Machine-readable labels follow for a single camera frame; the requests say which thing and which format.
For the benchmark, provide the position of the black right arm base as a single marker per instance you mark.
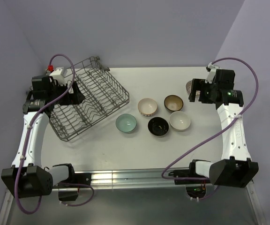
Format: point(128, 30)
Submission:
point(197, 184)

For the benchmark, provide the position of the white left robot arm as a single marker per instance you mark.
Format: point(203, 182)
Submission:
point(26, 177)

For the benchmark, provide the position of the black bowl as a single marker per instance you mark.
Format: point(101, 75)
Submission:
point(158, 126)

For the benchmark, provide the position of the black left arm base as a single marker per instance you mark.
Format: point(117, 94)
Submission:
point(71, 185)

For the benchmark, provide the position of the red patterned white bowl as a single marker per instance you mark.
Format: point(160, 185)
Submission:
point(189, 87)

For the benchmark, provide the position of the brown glazed bowl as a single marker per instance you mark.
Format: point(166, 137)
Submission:
point(173, 103)

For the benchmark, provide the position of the plain white bowl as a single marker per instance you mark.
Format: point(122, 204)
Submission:
point(179, 120)

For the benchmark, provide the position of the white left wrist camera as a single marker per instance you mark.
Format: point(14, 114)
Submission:
point(58, 74)

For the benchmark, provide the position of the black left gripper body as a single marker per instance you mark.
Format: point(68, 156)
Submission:
point(57, 90)

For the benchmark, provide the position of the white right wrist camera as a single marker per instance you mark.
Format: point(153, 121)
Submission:
point(212, 71)

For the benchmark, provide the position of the grey wire dish rack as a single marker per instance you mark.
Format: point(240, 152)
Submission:
point(104, 95)

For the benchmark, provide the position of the white bowl blue stripes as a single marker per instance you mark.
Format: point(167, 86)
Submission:
point(147, 107)

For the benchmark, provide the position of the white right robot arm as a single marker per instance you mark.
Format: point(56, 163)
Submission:
point(236, 168)

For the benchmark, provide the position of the pale green bowl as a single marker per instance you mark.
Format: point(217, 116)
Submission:
point(126, 123)

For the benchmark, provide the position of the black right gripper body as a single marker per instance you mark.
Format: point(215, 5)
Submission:
point(207, 92)

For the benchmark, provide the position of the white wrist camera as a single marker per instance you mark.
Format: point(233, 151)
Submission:
point(58, 74)
point(212, 71)

